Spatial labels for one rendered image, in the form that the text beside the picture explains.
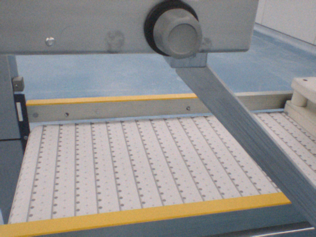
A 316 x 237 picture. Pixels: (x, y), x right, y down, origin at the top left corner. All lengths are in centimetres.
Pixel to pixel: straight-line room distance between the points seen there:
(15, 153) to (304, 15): 466
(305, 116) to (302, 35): 441
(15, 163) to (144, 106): 25
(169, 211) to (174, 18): 21
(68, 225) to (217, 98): 18
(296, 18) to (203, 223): 484
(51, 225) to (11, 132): 30
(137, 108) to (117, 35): 37
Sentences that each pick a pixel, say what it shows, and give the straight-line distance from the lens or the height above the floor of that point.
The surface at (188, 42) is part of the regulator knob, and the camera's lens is 18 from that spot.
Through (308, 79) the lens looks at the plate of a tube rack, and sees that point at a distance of 65.
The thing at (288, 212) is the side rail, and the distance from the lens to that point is 39.
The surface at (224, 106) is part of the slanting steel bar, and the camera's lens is 27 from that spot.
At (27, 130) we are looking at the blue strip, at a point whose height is 87.
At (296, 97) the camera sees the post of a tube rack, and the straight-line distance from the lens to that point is 64.
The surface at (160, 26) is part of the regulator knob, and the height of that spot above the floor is 112.
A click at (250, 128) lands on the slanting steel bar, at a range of 27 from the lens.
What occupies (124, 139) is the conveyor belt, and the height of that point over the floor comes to 89.
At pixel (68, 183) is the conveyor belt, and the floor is 89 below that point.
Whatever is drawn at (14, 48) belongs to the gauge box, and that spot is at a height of 110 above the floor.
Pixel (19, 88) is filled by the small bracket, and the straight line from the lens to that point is 56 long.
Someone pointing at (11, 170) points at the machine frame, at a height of 79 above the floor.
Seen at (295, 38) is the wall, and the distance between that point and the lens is 511.
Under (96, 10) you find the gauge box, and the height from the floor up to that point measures 112.
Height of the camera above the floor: 116
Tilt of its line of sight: 28 degrees down
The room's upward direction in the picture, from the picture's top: 3 degrees clockwise
